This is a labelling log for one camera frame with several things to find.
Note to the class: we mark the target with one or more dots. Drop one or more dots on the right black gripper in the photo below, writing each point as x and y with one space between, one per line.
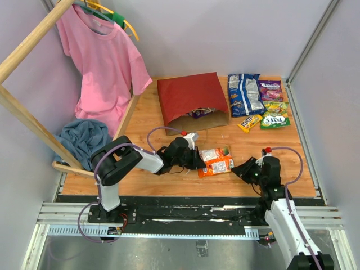
243 170

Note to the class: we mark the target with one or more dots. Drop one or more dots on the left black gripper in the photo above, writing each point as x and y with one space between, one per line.
196 162

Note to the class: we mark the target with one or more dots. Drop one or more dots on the orange snack packet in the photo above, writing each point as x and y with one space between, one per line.
217 161

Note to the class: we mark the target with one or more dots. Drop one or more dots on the yellow M&M's packet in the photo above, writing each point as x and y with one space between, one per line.
247 124

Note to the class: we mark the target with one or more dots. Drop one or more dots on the purple snack packet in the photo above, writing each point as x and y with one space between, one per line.
271 90
200 112

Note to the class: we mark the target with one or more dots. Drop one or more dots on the red paper bag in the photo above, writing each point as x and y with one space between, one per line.
178 96

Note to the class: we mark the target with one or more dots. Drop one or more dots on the green snack packet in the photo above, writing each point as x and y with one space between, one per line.
276 115

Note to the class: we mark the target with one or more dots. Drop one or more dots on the blue Doritos chip bag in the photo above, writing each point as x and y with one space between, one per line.
244 95

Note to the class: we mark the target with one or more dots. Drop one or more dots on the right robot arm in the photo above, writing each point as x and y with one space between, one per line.
277 208

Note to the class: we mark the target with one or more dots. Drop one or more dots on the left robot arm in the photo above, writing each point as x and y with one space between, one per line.
115 160

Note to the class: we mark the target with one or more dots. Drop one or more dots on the blue cloth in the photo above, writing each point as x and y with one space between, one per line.
82 138

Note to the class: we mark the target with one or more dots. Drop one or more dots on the pink t-shirt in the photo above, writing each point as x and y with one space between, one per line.
111 66

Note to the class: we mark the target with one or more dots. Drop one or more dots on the green hanger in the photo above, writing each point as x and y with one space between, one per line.
91 11

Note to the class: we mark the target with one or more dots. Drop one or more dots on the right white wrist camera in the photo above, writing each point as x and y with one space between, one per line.
265 153

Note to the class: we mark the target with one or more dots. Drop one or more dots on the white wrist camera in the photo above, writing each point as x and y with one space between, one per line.
265 153
189 139

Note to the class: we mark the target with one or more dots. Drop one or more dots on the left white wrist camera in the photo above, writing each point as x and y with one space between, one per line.
189 139

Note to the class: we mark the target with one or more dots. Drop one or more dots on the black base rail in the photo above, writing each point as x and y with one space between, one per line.
158 216

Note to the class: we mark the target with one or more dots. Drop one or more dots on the aluminium frame post right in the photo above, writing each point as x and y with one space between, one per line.
324 20

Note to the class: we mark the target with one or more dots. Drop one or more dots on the aluminium frame post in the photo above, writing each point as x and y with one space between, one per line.
48 5
324 20

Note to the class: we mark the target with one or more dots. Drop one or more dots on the aluminium frame post left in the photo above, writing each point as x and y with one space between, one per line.
48 5

